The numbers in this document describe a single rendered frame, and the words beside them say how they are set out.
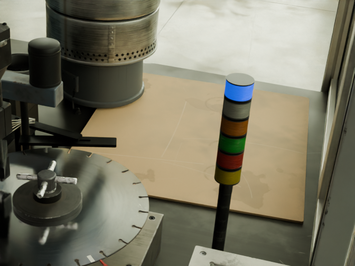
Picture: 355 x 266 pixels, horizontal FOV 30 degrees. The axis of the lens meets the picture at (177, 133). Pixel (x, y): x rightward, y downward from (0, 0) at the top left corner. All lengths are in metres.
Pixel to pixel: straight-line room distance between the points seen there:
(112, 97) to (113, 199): 0.69
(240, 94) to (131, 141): 0.64
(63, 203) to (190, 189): 0.47
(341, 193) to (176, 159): 0.92
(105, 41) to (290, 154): 0.53
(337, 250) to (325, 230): 0.03
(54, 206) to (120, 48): 0.68
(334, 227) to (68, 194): 0.51
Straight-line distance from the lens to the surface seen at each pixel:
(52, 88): 1.24
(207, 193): 1.48
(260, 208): 1.45
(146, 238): 1.19
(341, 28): 1.96
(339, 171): 0.69
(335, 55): 1.99
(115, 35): 1.65
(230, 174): 1.12
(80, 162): 1.20
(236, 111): 1.05
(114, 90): 1.75
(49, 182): 1.06
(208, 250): 1.09
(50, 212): 1.06
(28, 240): 1.03
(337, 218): 0.72
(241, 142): 1.09
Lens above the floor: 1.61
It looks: 30 degrees down
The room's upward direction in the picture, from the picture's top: 5 degrees clockwise
